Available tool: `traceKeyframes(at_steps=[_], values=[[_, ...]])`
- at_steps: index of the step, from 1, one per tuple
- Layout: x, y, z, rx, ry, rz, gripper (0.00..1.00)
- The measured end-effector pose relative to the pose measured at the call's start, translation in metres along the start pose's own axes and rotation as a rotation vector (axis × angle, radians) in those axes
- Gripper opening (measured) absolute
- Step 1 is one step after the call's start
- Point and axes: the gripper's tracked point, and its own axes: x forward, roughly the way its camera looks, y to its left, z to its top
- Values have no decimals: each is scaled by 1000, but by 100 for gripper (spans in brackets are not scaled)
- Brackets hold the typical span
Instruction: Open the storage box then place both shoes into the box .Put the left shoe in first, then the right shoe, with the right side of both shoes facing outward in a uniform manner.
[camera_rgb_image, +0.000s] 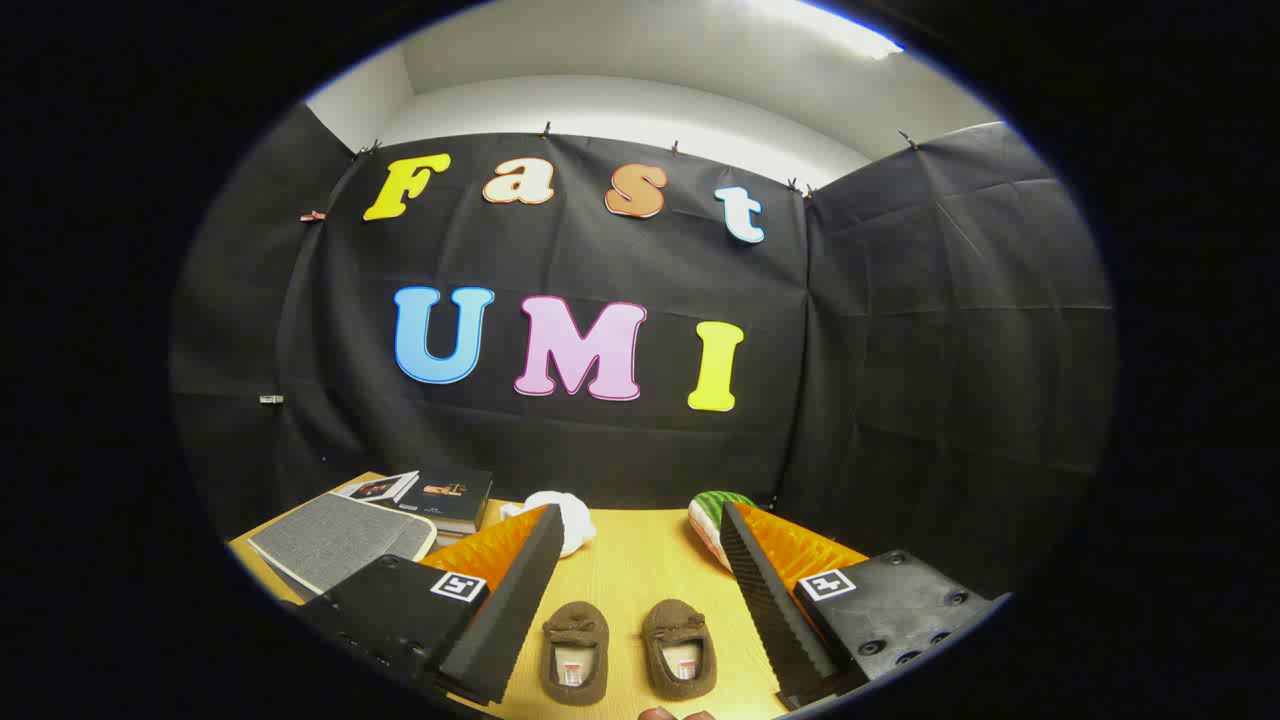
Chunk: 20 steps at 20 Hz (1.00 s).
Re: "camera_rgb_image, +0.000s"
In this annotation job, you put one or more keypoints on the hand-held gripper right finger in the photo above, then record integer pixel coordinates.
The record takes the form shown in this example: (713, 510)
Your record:
(765, 600)

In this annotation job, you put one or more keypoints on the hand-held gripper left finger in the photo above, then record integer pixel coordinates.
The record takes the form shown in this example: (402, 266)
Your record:
(520, 590)

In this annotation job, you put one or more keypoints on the brown fuzzy shoe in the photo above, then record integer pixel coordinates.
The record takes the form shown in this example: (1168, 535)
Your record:
(675, 622)
(575, 625)

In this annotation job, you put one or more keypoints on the grey fabric storage box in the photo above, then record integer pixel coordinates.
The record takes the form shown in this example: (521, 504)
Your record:
(340, 540)

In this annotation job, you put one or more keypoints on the white plush toy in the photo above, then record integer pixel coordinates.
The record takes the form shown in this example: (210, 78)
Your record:
(575, 520)

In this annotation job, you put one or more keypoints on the watermelon slice plush toy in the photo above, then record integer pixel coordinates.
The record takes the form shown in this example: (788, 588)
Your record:
(710, 515)

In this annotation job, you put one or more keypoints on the black hardcover book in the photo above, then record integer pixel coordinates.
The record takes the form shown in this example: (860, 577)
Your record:
(450, 495)

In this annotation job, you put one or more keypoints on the black backdrop cloth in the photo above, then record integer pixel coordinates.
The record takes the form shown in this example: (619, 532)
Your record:
(600, 440)

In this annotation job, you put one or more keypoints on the white cover book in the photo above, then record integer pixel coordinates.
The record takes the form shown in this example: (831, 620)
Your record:
(380, 488)

